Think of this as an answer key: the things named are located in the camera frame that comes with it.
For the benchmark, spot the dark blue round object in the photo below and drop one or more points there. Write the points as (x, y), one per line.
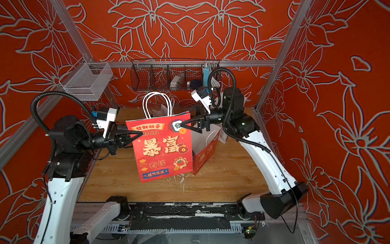
(196, 84)

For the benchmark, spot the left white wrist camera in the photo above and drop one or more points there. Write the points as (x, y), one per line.
(104, 116)

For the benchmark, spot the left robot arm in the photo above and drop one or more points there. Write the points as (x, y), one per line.
(72, 147)

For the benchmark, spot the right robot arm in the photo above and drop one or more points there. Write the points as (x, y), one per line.
(223, 103)

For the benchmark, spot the floral patterned paper bag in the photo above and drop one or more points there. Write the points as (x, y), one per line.
(162, 110)

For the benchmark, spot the red RICH paper bag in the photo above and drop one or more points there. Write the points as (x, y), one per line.
(165, 146)

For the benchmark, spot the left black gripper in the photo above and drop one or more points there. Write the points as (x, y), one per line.
(111, 145)

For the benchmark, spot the light blue box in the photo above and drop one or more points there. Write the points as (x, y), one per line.
(206, 73)

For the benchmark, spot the silver pouch in basket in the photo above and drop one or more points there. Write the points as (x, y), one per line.
(177, 82)

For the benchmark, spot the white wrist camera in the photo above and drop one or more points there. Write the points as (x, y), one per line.
(104, 116)
(201, 95)

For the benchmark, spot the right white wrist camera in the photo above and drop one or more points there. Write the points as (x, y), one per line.
(201, 95)

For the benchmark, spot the black wire wall basket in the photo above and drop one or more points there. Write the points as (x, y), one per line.
(157, 75)

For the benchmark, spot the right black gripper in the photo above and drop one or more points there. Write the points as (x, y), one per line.
(208, 120)

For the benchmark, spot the white wire mesh basket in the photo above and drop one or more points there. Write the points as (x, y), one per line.
(86, 81)

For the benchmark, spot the white paper bag back right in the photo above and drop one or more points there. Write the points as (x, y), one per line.
(222, 135)

